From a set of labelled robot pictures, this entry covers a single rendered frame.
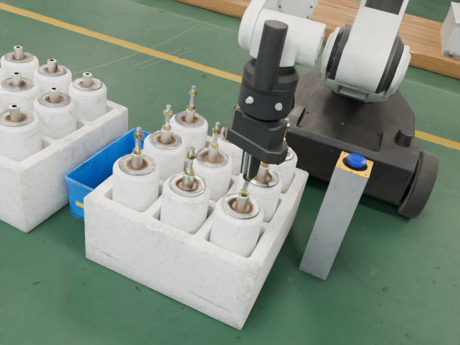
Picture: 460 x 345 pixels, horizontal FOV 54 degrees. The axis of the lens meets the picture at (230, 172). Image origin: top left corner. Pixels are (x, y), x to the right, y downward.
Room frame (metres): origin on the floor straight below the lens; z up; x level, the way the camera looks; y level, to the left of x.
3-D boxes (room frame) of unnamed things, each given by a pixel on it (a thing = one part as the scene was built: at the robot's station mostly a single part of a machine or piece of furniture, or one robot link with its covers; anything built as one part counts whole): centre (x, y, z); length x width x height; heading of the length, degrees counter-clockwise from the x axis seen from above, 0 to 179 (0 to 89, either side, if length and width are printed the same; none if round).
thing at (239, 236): (0.68, -0.03, 0.16); 0.10 x 0.10 x 0.18
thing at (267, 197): (0.79, -0.07, 0.16); 0.10 x 0.10 x 0.18
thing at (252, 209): (0.68, -0.03, 0.25); 0.08 x 0.08 x 0.01
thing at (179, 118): (0.97, 0.12, 0.25); 0.08 x 0.08 x 0.01
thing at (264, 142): (0.68, -0.03, 0.45); 0.13 x 0.10 x 0.12; 55
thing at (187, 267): (0.83, 0.04, 0.09); 0.39 x 0.39 x 0.18; 73
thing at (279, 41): (0.66, -0.04, 0.57); 0.11 x 0.11 x 0.11; 78
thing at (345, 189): (0.82, -0.25, 0.16); 0.07 x 0.07 x 0.31; 73
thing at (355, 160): (0.81, -0.25, 0.32); 0.04 x 0.04 x 0.02
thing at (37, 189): (0.98, 0.56, 0.09); 0.39 x 0.39 x 0.18; 71
